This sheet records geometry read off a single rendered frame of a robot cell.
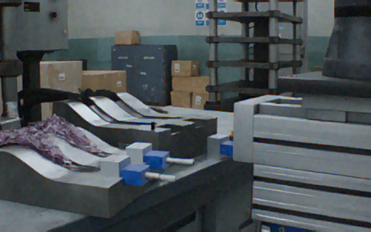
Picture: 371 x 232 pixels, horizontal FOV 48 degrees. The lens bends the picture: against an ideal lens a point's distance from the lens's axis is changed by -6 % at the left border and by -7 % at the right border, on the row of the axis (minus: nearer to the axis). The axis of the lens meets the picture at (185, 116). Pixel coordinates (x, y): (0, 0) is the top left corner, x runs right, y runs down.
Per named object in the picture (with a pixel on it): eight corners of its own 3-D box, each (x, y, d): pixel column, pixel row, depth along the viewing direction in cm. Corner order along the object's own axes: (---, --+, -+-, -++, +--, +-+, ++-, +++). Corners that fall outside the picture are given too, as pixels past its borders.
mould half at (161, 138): (217, 149, 121) (217, 100, 119) (158, 171, 100) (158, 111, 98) (89, 130, 149) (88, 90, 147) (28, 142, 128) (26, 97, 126)
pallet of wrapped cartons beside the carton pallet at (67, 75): (93, 137, 532) (91, 60, 517) (41, 151, 455) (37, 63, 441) (26, 127, 591) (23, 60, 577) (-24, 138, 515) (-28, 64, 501)
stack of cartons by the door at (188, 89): (220, 107, 794) (220, 60, 781) (212, 109, 765) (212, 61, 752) (179, 104, 834) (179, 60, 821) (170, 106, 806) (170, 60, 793)
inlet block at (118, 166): (180, 188, 78) (180, 159, 77) (171, 197, 73) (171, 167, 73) (113, 181, 82) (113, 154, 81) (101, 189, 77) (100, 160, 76)
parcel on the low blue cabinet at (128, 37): (141, 44, 845) (141, 30, 841) (131, 45, 816) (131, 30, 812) (123, 45, 865) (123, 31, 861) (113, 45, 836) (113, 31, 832)
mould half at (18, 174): (163, 176, 95) (162, 126, 94) (109, 218, 71) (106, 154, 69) (-11, 156, 110) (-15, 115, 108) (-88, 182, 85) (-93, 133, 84)
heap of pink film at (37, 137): (107, 149, 95) (105, 113, 93) (63, 170, 78) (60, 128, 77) (14, 141, 102) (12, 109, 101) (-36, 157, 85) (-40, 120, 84)
